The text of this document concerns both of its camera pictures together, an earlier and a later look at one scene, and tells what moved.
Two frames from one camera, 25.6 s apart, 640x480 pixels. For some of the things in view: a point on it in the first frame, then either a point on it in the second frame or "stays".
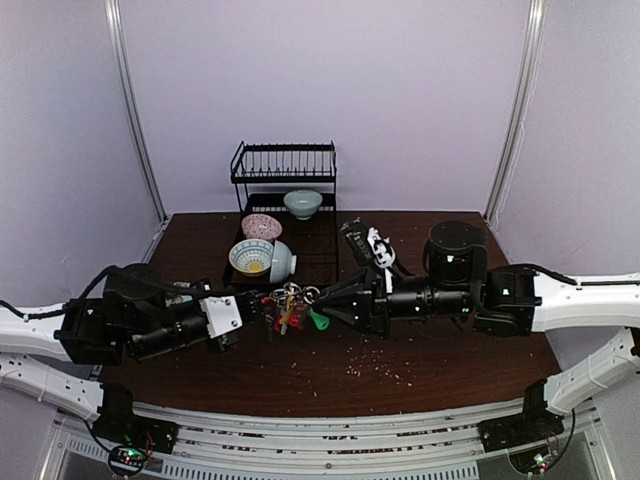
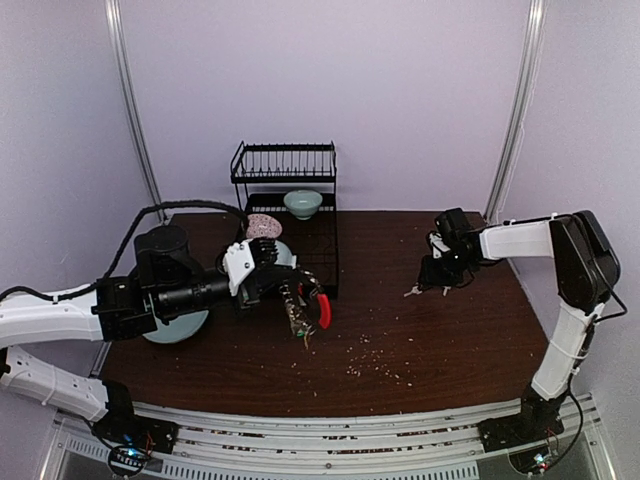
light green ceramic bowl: [303, 203] stays
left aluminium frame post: [114, 17] stays
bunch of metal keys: [291, 307] -> [303, 330]
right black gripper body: [376, 303] -> [432, 273]
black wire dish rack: [290, 230] stays
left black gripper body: [225, 343] -> [247, 294]
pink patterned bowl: [261, 226] stays
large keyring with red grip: [291, 302] -> [324, 303]
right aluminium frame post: [528, 71] stays
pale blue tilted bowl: [283, 263] stays
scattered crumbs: [380, 358] stays
